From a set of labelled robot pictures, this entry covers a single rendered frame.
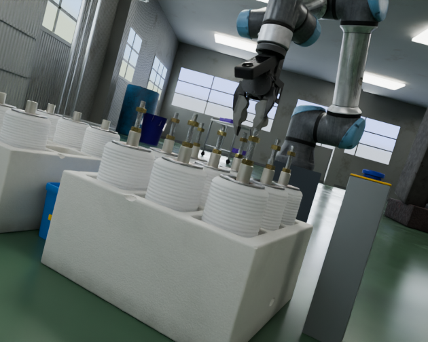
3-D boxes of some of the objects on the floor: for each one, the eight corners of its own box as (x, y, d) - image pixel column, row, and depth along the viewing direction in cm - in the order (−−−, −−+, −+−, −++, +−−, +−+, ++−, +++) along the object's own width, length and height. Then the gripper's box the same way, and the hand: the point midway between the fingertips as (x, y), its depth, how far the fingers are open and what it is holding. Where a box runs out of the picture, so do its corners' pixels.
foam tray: (37, 184, 127) (49, 134, 126) (120, 221, 110) (135, 163, 108) (-100, 180, 92) (-85, 110, 91) (-9, 234, 75) (11, 148, 73)
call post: (309, 321, 76) (353, 176, 74) (343, 336, 73) (391, 186, 71) (301, 332, 69) (350, 174, 67) (338, 351, 66) (390, 186, 64)
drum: (120, 131, 761) (132, 86, 754) (151, 140, 758) (163, 95, 751) (110, 130, 697) (123, 81, 690) (143, 140, 694) (156, 89, 687)
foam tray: (159, 239, 103) (176, 178, 102) (291, 298, 86) (314, 225, 85) (39, 262, 68) (62, 169, 67) (221, 370, 51) (257, 247, 50)
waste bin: (139, 140, 633) (147, 110, 629) (162, 146, 632) (170, 117, 628) (132, 140, 588) (140, 108, 585) (157, 146, 587) (165, 115, 584)
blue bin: (122, 224, 108) (133, 184, 107) (151, 237, 103) (163, 196, 102) (30, 233, 81) (43, 181, 80) (64, 252, 76) (77, 197, 75)
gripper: (299, 59, 87) (274, 146, 89) (257, 53, 92) (234, 136, 94) (289, 46, 79) (262, 141, 81) (244, 40, 84) (219, 130, 86)
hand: (244, 131), depth 85 cm, fingers open, 3 cm apart
